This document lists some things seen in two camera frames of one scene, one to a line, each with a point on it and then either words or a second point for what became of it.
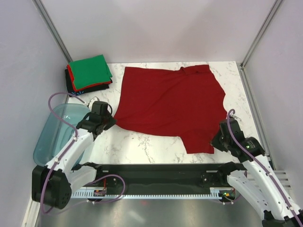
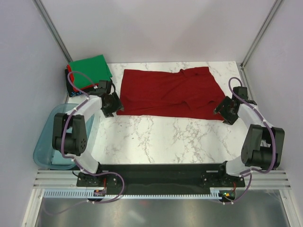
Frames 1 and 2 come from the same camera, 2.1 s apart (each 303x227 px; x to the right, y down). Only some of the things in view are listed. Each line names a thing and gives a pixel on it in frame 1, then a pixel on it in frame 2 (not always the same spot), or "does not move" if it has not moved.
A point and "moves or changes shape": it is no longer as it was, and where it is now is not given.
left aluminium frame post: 53,30 does not move
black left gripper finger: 109,122 → 116,106
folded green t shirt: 90,71 does not move
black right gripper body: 221,142 → 228,110
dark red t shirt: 187,101 moves or changes shape
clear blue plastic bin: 57,132 does not move
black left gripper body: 104,117 → 106,109
